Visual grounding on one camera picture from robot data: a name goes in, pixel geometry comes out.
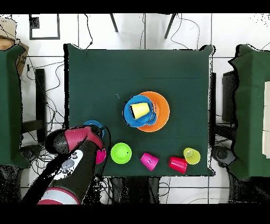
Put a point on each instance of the small yellow orange cup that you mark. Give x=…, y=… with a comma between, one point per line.
x=140, y=109

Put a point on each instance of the large blue bowl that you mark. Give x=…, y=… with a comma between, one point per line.
x=128, y=116

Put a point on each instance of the blue cup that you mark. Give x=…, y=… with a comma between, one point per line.
x=153, y=120

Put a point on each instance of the large orange bowl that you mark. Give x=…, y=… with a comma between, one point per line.
x=162, y=105

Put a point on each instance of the light blue shallow bowl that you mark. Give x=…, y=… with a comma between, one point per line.
x=92, y=123

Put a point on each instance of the pink cup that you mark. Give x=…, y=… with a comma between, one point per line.
x=149, y=161

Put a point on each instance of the red cup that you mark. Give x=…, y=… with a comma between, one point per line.
x=178, y=164

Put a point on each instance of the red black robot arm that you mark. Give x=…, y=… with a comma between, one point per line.
x=78, y=137

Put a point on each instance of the dark green table cloth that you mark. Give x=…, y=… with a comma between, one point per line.
x=137, y=69

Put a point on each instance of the green bowl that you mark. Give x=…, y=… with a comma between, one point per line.
x=120, y=153

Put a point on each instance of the pink bowl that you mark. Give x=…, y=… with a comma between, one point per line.
x=100, y=156

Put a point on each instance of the pale yellow cup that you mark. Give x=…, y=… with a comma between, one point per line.
x=194, y=159

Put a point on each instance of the black computer case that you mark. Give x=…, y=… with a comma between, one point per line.
x=228, y=95

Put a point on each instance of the grey chair base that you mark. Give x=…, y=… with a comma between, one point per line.
x=222, y=155
x=29, y=151

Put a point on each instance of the green cloth side table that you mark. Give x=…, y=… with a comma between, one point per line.
x=10, y=105
x=251, y=105

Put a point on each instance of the cardboard box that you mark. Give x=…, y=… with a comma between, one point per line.
x=21, y=61

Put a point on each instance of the camera tripod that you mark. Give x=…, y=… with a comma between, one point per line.
x=114, y=23

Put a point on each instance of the black metal frame bar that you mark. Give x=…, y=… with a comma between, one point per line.
x=40, y=95

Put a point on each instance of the black square floor frame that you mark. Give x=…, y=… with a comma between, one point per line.
x=44, y=38

